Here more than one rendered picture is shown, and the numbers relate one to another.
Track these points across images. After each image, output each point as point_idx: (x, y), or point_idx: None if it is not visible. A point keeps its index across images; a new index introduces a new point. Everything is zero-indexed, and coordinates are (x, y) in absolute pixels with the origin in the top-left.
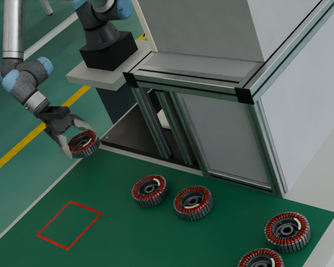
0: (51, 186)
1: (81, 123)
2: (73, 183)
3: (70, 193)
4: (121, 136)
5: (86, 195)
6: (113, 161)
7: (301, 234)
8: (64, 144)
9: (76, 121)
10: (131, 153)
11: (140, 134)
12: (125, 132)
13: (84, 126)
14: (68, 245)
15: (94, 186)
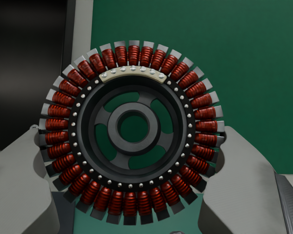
0: None
1: None
2: (253, 106)
3: (288, 83)
4: (21, 70)
5: (272, 25)
6: (127, 41)
7: None
8: (242, 166)
9: None
10: (78, 15)
11: None
12: None
13: (29, 163)
14: None
15: (235, 27)
